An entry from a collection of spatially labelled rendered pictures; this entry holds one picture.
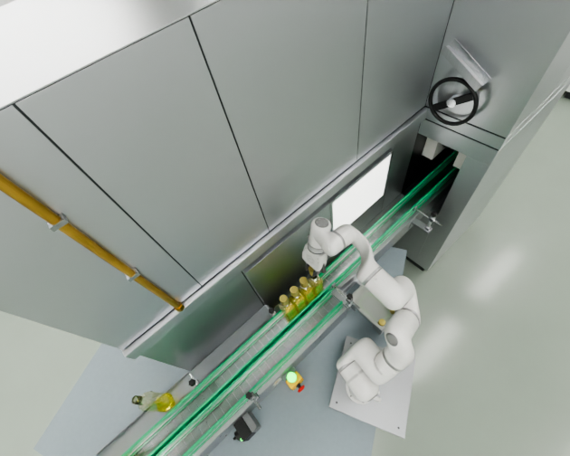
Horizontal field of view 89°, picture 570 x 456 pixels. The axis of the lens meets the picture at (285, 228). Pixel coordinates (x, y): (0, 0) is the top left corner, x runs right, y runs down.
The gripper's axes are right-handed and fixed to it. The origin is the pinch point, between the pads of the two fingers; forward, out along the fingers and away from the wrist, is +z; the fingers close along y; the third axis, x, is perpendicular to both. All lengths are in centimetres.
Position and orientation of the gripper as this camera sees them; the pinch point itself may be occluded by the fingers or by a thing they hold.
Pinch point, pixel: (312, 269)
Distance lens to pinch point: 125.8
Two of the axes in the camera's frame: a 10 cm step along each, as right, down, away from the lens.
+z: -0.4, 6.9, 7.3
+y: 6.5, 5.7, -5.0
